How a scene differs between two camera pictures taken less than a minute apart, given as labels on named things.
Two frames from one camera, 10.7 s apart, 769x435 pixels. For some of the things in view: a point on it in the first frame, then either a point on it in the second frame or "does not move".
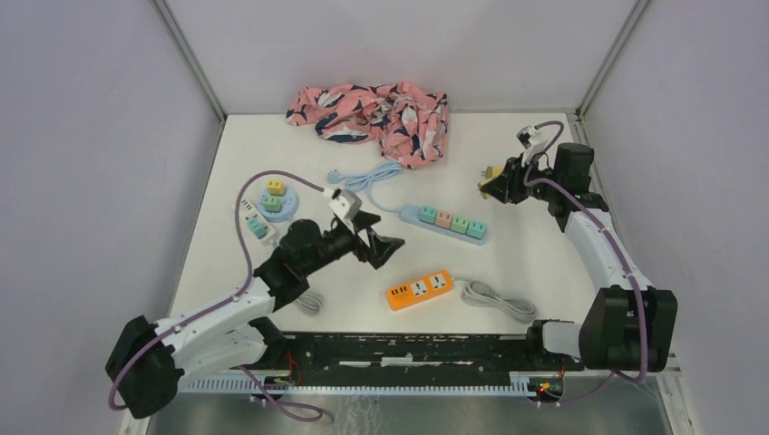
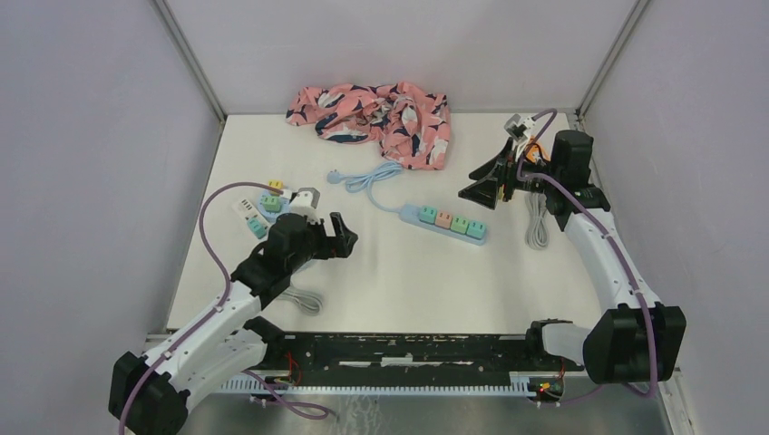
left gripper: (381, 247) -> (341, 244)
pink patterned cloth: (410, 123) does not move
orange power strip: (404, 294) -> (535, 150)
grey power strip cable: (475, 293) -> (537, 235)
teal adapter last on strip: (476, 229) does not move
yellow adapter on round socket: (276, 187) does not move
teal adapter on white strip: (256, 226) does not move
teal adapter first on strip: (428, 214) does not move
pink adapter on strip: (443, 218) does not move
